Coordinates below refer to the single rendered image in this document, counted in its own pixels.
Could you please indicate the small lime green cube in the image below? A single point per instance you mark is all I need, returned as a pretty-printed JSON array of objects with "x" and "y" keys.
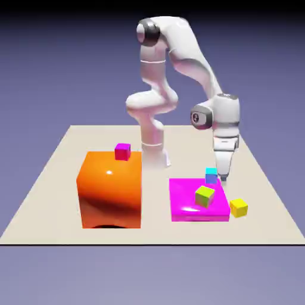
[{"x": 204, "y": 195}]

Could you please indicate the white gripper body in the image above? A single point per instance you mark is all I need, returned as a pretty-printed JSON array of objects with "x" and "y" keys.
[{"x": 223, "y": 162}]

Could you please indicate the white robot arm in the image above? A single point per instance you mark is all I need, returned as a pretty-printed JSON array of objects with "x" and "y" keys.
[{"x": 185, "y": 47}]

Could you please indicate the small magenta cube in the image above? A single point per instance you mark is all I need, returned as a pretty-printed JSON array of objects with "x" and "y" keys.
[{"x": 122, "y": 152}]

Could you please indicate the large orange box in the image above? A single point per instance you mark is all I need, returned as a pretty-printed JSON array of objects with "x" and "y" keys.
[{"x": 109, "y": 190}]

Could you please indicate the small yellow cube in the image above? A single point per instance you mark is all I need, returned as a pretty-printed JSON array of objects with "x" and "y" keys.
[{"x": 238, "y": 207}]

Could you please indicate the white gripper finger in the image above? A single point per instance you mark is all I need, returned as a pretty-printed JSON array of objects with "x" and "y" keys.
[{"x": 223, "y": 178}]

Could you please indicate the small cyan cube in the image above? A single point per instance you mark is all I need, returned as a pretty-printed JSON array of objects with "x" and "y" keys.
[{"x": 211, "y": 175}]

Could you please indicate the large magenta box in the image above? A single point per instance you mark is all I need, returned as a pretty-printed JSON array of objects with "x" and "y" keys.
[{"x": 190, "y": 200}]

